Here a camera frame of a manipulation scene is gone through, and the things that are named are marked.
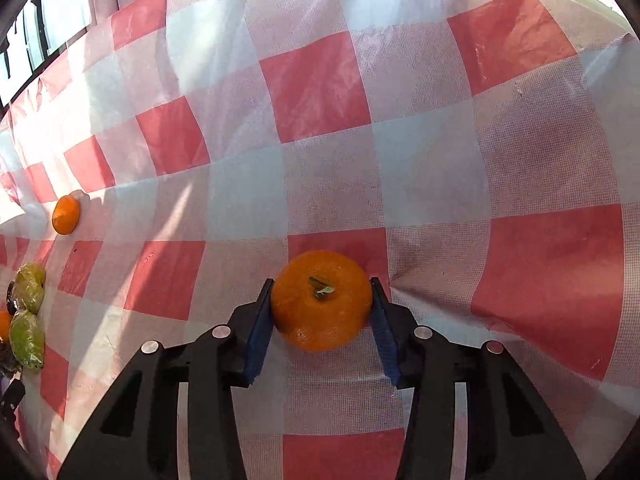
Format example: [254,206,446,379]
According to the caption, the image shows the tangerine with leafy stem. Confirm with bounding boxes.
[270,250,374,353]

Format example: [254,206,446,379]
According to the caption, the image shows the red white checkered tablecloth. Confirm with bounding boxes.
[0,0,633,480]

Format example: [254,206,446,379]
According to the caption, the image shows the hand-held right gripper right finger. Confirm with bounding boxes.
[369,276,587,480]

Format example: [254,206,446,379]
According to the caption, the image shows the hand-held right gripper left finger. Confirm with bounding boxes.
[56,278,275,480]

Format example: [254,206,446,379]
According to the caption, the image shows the yellow-green plastic-wrapped apple half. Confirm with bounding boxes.
[14,262,47,315]

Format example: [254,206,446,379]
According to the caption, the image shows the green plastic-wrapped apple half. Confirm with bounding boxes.
[9,310,46,372]

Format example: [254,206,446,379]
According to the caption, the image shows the dark framed window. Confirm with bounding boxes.
[0,0,98,111]

